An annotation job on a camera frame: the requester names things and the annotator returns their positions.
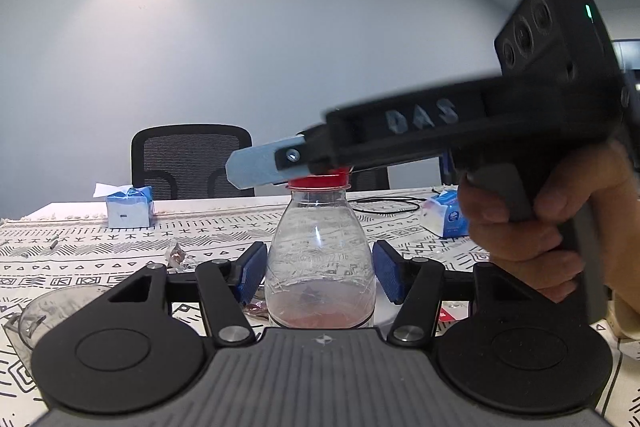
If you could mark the black mesh chair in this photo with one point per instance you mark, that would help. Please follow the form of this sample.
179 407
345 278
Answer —
369 180
187 161

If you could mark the red bottle cap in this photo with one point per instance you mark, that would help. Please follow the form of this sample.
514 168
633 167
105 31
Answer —
336 179

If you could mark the clear drinking glass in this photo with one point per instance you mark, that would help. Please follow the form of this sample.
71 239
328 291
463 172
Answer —
25 328

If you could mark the black mesh chair centre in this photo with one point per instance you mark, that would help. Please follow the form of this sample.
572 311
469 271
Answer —
187 161

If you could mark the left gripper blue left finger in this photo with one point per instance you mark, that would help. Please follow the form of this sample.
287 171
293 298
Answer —
249 270

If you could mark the black camera box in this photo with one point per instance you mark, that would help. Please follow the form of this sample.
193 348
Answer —
566 39

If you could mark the blue tissue pack right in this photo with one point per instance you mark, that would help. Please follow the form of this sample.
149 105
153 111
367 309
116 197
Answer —
442 216

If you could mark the clear snack wrapper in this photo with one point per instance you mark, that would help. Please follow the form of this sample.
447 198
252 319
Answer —
177 259

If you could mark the clear plastic bottle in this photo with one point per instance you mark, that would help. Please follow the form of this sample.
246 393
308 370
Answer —
319 269

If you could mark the patterned white tablecloth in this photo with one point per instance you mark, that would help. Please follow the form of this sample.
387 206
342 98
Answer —
68 244

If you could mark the black mesh chair right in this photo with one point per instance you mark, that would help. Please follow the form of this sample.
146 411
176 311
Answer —
369 180

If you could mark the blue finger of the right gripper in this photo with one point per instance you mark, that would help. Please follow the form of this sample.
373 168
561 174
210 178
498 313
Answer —
256 165

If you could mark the person right hand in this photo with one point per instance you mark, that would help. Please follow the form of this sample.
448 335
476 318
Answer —
529 250

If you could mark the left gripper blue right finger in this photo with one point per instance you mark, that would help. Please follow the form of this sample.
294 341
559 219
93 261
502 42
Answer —
389 268

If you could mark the blue tissue box far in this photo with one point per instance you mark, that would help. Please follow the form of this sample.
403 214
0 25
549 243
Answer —
127 207

